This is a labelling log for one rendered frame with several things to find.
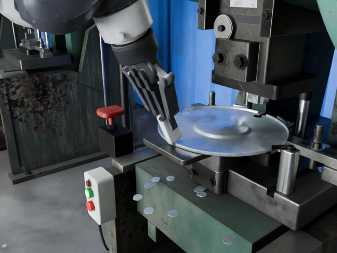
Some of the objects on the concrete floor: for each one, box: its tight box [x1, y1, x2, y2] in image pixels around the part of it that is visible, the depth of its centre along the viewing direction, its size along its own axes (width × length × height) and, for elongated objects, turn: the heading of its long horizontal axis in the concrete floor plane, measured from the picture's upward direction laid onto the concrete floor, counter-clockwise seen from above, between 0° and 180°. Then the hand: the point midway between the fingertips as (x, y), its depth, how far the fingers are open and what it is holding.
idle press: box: [0, 18, 145, 185], centre depth 230 cm, size 153×99×174 cm, turn 126°
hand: (169, 127), depth 69 cm, fingers closed
